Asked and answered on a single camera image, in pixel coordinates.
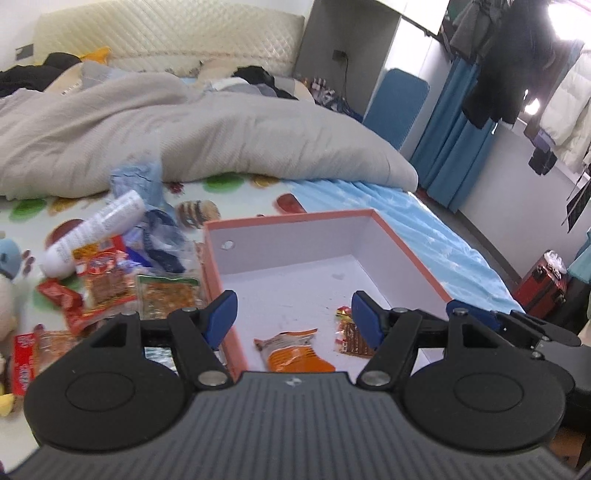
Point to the blue padded board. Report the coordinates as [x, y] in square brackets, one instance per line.
[395, 106]

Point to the grey duvet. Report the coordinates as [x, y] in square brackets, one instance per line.
[184, 129]

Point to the fruit print mat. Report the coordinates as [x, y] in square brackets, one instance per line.
[27, 217]

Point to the grey hanging garment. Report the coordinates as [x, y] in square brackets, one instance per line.
[471, 27]

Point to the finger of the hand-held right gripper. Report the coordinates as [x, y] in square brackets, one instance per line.
[545, 330]

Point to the dark blue snack wrapper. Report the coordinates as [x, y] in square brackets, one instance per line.
[161, 244]

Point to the yellow plush toy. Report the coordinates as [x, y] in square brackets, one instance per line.
[97, 55]

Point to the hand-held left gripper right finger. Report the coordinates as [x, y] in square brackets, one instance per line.
[367, 321]

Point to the blue curtain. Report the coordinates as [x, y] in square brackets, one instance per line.
[452, 138]

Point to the orange snack packet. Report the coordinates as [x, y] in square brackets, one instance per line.
[291, 353]

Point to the red dried tofu packet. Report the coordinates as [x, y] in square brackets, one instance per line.
[108, 281]

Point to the dark hanging socks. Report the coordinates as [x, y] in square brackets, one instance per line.
[544, 160]

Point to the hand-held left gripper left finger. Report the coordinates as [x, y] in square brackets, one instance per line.
[222, 318]

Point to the red-topped clear snack packet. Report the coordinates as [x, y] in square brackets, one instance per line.
[51, 350]

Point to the grey striped pillow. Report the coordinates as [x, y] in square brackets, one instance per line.
[90, 76]

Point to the light blue plastic bag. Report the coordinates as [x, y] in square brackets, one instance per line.
[136, 177]

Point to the teal cloth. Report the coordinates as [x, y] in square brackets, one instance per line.
[582, 263]

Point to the black garment on bed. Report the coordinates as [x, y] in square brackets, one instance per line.
[258, 78]

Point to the black hanging coat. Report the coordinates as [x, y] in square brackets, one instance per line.
[512, 60]

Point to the colourful clothes pile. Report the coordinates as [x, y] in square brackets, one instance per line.
[330, 94]

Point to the white puffer jacket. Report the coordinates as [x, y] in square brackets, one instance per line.
[572, 106]

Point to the blue plush toy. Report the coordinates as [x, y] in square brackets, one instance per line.
[11, 258]

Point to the black clothing pile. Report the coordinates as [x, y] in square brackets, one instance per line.
[32, 74]

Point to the green-edged snack packet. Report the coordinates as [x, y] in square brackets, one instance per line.
[168, 295]

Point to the red suitcase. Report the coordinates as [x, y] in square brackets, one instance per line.
[540, 286]

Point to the white plastic bottle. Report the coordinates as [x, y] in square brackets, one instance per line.
[87, 230]

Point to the cream quilted headboard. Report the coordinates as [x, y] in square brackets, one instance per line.
[161, 27]

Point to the small red snack packet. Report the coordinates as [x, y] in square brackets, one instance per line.
[346, 339]

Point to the beige pillow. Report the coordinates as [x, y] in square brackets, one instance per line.
[214, 71]

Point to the grey white wardrobe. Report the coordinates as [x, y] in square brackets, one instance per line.
[351, 27]

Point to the small yellow toy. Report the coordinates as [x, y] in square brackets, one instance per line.
[5, 405]

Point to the grey wall socket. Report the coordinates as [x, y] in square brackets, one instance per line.
[25, 51]

